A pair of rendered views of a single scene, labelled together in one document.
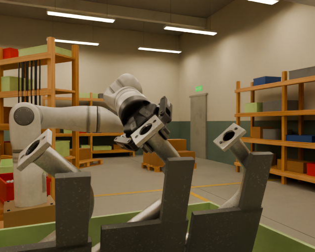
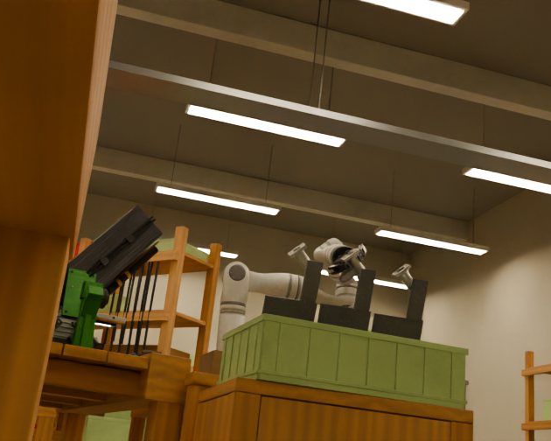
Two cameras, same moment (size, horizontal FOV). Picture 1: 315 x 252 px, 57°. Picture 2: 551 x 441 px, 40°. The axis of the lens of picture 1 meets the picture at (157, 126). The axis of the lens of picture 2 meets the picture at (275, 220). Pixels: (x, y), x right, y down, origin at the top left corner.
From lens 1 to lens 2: 1.77 m
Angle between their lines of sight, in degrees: 21
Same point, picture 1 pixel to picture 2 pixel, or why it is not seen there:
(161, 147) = (358, 265)
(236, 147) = (405, 276)
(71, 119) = (274, 283)
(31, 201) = not seen: hidden behind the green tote
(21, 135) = (233, 288)
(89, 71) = not seen: hidden behind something
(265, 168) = (422, 290)
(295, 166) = not seen: outside the picture
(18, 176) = (226, 325)
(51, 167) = (303, 259)
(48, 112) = (252, 276)
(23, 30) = (92, 218)
